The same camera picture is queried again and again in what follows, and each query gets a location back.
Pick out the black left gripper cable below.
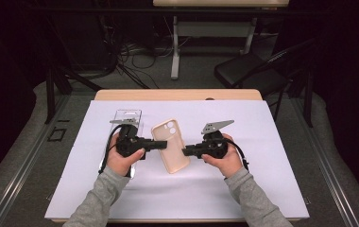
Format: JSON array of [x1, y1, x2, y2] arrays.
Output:
[[97, 124, 126, 175]]

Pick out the beige phone case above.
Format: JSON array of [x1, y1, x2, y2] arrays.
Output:
[[150, 118, 192, 175]]

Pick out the grey metal floor rail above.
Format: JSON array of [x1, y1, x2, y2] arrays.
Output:
[[0, 94, 72, 227], [290, 94, 359, 227]]

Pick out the white table sheet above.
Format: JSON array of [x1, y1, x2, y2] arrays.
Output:
[[44, 99, 310, 221]]

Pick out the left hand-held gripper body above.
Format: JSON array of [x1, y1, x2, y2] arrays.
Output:
[[109, 117, 147, 159]]

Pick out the black folding chair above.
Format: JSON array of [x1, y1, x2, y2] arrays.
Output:
[[214, 39, 315, 122]]

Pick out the clear plastic storage bin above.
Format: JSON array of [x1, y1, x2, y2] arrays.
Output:
[[98, 109, 144, 180]]

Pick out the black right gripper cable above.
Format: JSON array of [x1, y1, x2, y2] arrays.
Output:
[[226, 138, 250, 172]]

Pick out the black metal stand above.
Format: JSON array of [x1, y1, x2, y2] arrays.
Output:
[[289, 60, 315, 129], [43, 61, 104, 125]]

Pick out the person's right hand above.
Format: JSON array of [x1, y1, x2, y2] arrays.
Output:
[[200, 133, 245, 179]]

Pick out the black square floor frame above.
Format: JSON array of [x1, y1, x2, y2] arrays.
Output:
[[47, 126, 68, 143]]

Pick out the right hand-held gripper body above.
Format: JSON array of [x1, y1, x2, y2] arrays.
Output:
[[197, 119, 235, 160]]

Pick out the person's left hand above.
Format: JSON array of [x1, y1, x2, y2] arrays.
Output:
[[106, 131, 146, 178]]

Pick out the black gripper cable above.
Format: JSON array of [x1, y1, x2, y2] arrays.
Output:
[[97, 124, 126, 175], [226, 138, 250, 172]]

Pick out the bundle of floor cables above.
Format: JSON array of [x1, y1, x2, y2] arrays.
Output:
[[105, 15, 176, 90]]

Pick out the white metal-frame desk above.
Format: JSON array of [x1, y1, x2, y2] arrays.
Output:
[[152, 0, 290, 80]]

